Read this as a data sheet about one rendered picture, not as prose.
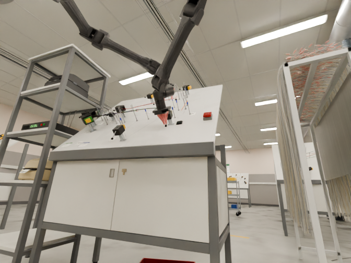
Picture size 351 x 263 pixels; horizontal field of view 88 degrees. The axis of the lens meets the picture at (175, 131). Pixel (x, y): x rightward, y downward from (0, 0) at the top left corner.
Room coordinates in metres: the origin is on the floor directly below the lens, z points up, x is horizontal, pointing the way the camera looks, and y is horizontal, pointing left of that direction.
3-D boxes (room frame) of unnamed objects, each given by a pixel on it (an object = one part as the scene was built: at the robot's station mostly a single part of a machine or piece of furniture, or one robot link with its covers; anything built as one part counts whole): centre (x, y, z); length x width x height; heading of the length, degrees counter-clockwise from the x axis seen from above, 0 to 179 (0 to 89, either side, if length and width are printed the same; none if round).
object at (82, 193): (1.24, 0.60, 0.60); 0.55 x 0.02 x 0.39; 69
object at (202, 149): (1.12, 0.35, 0.83); 1.18 x 0.05 x 0.06; 69
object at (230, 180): (6.02, -1.56, 0.54); 0.99 x 0.50 x 1.08; 64
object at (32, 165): (1.55, 1.06, 0.76); 0.30 x 0.21 x 0.20; 162
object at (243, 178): (9.66, -3.24, 0.83); 1.18 x 0.72 x 1.65; 62
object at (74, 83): (1.56, 1.07, 1.56); 0.30 x 0.23 x 0.19; 161
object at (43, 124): (1.57, 1.10, 1.09); 0.35 x 0.33 x 0.07; 69
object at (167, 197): (1.03, 0.08, 0.60); 0.55 x 0.03 x 0.39; 69
